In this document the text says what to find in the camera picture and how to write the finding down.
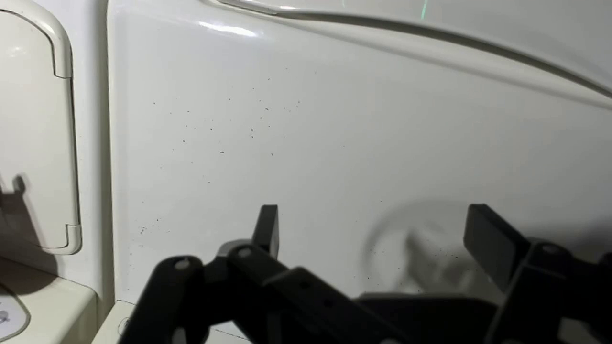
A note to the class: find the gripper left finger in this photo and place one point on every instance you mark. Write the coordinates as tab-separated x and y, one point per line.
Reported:
287	291

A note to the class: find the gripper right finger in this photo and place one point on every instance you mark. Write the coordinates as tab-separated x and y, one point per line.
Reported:
540	286

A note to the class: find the white washing machine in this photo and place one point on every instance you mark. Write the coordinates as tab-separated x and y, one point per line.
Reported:
334	143

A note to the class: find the cream white appliance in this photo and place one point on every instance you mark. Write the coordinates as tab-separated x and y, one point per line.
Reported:
91	143

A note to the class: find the cream appliance lid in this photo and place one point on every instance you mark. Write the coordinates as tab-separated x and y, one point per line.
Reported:
33	119

